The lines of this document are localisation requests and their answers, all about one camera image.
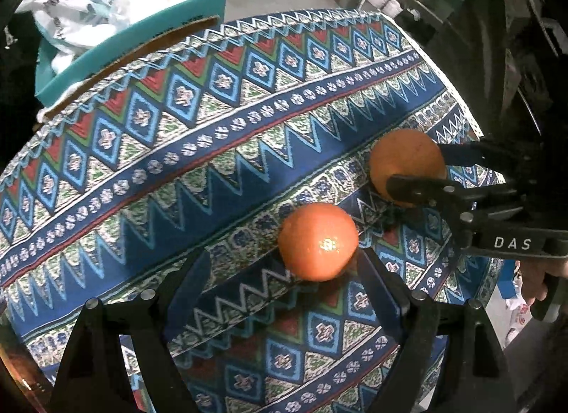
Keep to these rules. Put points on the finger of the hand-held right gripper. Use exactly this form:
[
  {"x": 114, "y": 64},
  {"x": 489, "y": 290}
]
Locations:
[
  {"x": 470, "y": 153},
  {"x": 426, "y": 189}
]

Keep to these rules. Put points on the printed white plastic bag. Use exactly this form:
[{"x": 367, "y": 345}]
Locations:
[{"x": 66, "y": 4}]

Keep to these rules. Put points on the teal cardboard box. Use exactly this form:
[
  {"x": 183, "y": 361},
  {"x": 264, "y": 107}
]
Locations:
[{"x": 133, "y": 35}]

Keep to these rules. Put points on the small orange tangerine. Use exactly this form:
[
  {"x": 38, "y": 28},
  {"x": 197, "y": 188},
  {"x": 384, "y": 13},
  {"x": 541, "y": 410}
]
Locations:
[
  {"x": 317, "y": 240},
  {"x": 404, "y": 155}
]

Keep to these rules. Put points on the person's right hand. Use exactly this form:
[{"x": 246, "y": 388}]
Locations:
[{"x": 532, "y": 280}]

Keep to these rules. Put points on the patterned blue tablecloth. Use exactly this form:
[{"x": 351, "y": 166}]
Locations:
[{"x": 177, "y": 164}]

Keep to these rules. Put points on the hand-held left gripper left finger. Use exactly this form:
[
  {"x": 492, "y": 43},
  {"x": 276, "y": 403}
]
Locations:
[{"x": 188, "y": 297}]

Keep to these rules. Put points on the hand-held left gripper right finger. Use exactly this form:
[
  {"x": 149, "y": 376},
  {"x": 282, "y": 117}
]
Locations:
[{"x": 379, "y": 297}]

